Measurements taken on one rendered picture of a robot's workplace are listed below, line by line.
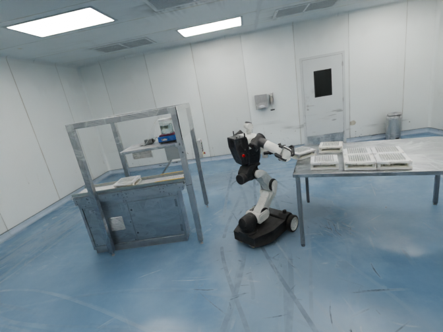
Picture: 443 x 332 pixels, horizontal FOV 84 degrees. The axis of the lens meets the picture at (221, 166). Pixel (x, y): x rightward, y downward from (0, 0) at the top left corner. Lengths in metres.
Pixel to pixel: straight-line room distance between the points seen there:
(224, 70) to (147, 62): 1.91
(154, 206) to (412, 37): 6.40
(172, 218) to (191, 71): 4.22
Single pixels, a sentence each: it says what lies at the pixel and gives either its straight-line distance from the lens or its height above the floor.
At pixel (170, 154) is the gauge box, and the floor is 1.07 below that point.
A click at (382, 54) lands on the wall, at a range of 6.99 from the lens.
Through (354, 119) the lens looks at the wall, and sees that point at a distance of 6.84.
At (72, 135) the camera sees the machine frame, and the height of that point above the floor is 1.49.
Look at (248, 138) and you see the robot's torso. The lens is 2.44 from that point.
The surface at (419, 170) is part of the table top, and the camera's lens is 2.51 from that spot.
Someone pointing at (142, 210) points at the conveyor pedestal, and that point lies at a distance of 3.09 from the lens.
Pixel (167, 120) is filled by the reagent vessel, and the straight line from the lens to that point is 2.76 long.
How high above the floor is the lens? 1.65
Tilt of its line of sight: 16 degrees down
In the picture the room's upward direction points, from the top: 10 degrees counter-clockwise
